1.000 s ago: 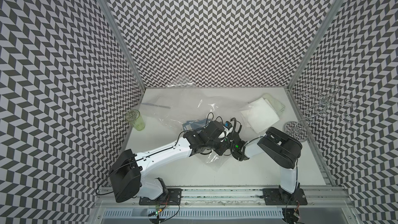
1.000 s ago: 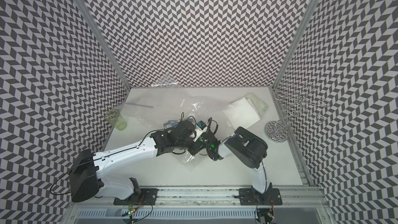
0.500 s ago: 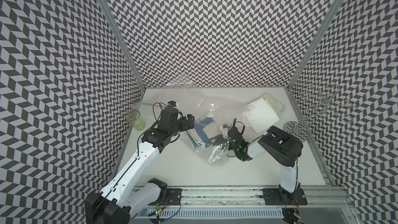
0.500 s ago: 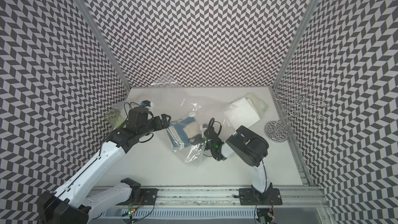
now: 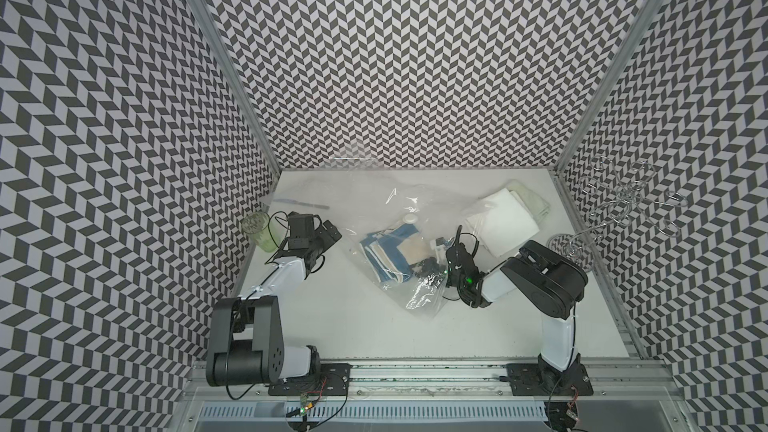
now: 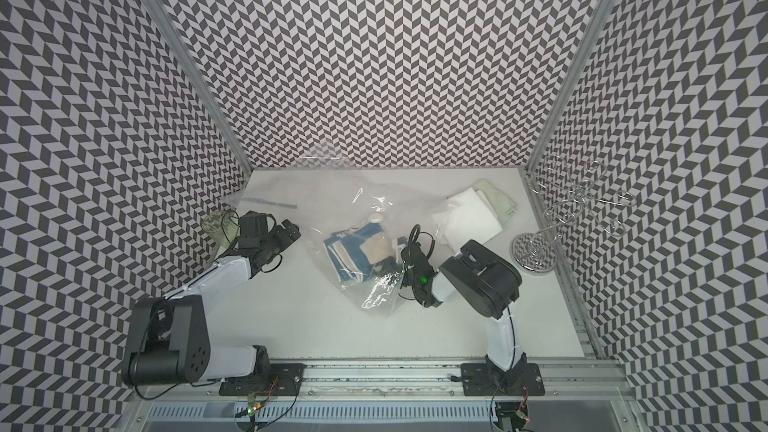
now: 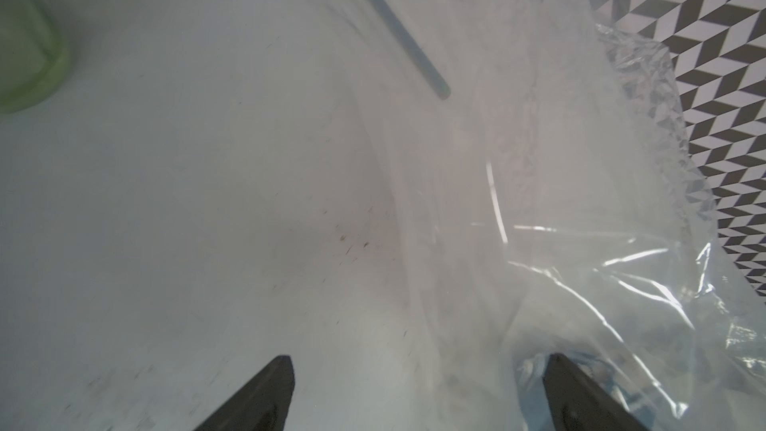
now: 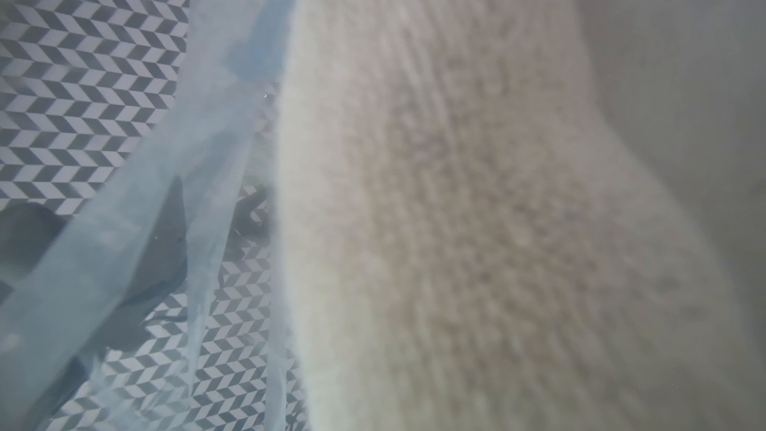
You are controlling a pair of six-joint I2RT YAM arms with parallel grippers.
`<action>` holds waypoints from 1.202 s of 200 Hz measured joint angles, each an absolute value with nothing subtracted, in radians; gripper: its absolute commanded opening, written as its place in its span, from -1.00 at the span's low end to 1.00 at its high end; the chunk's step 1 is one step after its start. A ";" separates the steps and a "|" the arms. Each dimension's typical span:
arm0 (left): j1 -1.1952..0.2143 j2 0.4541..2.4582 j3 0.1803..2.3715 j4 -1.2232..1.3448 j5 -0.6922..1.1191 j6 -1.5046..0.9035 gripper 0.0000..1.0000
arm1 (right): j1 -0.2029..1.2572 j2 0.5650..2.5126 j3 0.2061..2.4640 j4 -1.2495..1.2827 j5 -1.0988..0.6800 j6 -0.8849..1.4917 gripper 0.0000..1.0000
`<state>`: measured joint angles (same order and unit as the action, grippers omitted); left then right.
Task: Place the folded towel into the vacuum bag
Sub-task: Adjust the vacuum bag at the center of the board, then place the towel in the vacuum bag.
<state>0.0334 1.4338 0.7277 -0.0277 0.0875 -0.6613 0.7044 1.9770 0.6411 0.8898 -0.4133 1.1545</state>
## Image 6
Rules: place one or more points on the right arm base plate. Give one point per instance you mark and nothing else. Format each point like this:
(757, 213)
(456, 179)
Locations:
(485, 379)

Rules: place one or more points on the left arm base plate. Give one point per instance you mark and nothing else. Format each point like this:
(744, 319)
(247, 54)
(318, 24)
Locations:
(282, 379)

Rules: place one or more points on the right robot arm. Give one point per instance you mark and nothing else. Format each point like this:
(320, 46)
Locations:
(487, 282)

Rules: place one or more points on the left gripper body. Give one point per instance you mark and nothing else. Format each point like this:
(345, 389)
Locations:
(279, 240)

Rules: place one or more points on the aluminium frame rail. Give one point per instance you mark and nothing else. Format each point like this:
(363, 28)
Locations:
(439, 380)

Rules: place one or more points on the white towel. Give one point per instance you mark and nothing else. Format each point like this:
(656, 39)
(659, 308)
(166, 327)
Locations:
(466, 216)

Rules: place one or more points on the purple toothbrush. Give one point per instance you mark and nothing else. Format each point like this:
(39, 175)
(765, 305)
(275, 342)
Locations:
(268, 202)

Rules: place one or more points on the green plastic cup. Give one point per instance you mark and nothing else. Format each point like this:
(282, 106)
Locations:
(222, 227)

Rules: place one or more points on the blue and cream towel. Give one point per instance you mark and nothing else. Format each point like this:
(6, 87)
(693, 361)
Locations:
(360, 253)

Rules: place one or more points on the pale green folded cloth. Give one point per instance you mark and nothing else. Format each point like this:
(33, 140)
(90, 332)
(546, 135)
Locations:
(500, 202)

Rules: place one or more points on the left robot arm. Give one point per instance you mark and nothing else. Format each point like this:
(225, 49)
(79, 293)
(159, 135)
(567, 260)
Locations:
(168, 341)

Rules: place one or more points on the clear plastic vacuum bag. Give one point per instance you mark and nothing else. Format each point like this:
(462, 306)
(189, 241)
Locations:
(333, 200)

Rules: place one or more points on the white vacuum bag valve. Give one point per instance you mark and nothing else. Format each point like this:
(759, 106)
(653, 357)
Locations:
(376, 217)

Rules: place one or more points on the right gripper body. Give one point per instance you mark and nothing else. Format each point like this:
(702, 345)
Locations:
(408, 279)

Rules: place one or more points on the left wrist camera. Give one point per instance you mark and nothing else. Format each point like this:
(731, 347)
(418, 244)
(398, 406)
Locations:
(254, 229)

